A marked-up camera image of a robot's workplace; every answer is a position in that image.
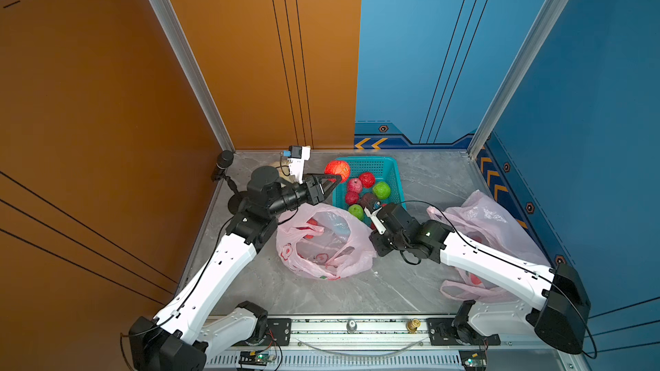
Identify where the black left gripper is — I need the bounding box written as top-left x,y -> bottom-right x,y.
265,174 -> 339,222

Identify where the orange-red ball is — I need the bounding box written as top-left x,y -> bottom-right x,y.
324,160 -> 351,183

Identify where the dark maroon ball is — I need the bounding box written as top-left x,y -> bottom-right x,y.
359,192 -> 382,212

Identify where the pink plastic bag with hearts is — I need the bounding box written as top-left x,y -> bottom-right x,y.
426,191 -> 549,302

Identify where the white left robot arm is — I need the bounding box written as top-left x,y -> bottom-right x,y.
120,166 -> 342,370

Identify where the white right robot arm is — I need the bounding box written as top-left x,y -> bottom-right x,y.
370,215 -> 593,355

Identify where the pink knotted plastic bag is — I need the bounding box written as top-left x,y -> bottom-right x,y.
276,204 -> 377,281

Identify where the teal plastic basket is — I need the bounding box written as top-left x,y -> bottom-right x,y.
332,156 -> 406,211

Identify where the black desktop microphone stand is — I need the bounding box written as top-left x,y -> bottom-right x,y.
211,150 -> 249,215

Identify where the right green circuit board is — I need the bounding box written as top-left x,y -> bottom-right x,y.
459,350 -> 487,371

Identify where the green circuit board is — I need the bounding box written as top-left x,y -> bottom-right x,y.
238,350 -> 277,369
459,350 -> 487,371

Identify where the left green circuit board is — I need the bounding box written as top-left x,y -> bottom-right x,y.
238,350 -> 277,369

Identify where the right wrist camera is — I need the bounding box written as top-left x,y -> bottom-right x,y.
365,204 -> 421,246

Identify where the brass knob on rail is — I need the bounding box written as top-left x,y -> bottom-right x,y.
406,319 -> 421,334

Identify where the silver knob on rail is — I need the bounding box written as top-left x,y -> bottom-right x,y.
346,319 -> 358,333

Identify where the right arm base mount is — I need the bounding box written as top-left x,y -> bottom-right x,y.
426,318 -> 501,347

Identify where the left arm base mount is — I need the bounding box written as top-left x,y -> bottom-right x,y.
244,318 -> 292,347

